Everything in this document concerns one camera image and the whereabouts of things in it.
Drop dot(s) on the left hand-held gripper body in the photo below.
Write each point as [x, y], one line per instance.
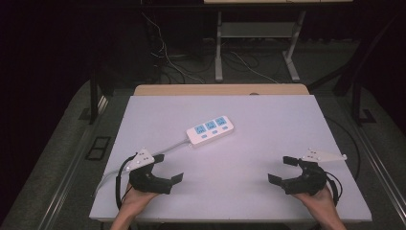
[150, 183]

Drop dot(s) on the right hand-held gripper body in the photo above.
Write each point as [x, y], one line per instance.
[308, 183]

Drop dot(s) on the white power strip blue sockets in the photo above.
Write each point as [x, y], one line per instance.
[209, 131]

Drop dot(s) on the person's right hand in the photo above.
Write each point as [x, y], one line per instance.
[317, 200]

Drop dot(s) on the person's left hand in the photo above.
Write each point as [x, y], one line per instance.
[135, 199]

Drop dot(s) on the black metal stand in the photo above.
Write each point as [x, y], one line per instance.
[356, 102]

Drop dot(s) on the black rectangular floor frame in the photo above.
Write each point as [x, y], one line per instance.
[92, 156]

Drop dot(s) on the aluminium floor rail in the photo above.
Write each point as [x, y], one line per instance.
[381, 172]
[72, 163]

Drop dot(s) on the white metal desk frame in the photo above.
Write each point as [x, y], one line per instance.
[218, 64]

